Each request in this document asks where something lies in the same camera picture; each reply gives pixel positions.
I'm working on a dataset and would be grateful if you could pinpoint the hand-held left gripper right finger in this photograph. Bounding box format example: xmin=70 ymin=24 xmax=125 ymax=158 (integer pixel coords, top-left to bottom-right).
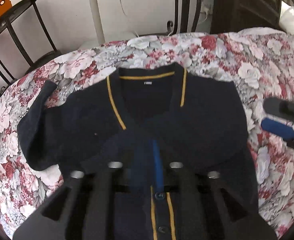
xmin=152 ymin=140 xmax=277 ymax=240

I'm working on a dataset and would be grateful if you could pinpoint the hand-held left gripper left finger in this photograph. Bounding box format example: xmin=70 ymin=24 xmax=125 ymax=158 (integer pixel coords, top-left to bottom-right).
xmin=13 ymin=140 xmax=151 ymax=240

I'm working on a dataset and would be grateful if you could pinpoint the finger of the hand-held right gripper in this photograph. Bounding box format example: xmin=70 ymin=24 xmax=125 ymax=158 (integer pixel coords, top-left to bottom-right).
xmin=263 ymin=97 xmax=294 ymax=127
xmin=260 ymin=117 xmax=294 ymax=155

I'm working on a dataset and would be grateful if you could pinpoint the navy yellow-trimmed knit shirt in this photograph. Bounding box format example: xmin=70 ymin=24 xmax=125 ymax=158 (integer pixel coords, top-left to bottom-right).
xmin=17 ymin=63 xmax=260 ymax=240

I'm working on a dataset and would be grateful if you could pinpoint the floral printed blanket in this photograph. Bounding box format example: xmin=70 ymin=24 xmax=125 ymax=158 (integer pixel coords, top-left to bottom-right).
xmin=0 ymin=31 xmax=294 ymax=240

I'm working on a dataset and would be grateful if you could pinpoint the white plastic bag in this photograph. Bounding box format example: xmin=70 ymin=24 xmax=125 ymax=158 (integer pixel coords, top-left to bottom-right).
xmin=279 ymin=1 xmax=294 ymax=38

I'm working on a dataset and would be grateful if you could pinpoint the dark wooden cabinet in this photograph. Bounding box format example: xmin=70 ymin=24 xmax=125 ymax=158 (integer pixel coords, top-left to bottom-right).
xmin=210 ymin=0 xmax=283 ymax=34

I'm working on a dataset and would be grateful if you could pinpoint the white pipe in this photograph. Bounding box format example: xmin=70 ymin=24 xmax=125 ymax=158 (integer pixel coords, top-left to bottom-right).
xmin=87 ymin=0 xmax=105 ymax=44

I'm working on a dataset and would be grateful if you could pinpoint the white wall socket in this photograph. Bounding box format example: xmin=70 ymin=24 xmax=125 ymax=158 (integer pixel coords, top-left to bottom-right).
xmin=199 ymin=4 xmax=214 ymax=22

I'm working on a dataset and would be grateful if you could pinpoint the black curved metal frame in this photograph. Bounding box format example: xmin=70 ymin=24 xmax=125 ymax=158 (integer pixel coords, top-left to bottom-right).
xmin=166 ymin=0 xmax=203 ymax=37

